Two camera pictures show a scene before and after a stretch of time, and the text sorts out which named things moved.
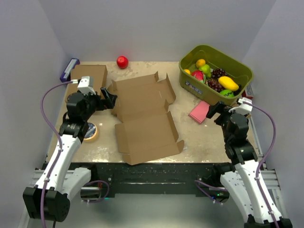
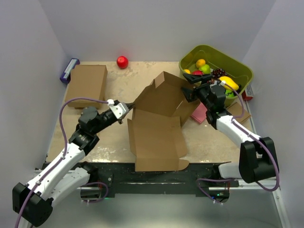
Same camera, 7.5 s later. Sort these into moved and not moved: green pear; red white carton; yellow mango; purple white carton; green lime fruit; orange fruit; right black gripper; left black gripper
Moved: right black gripper; left black gripper
Not moved: green lime fruit; red white carton; purple white carton; orange fruit; yellow mango; green pear
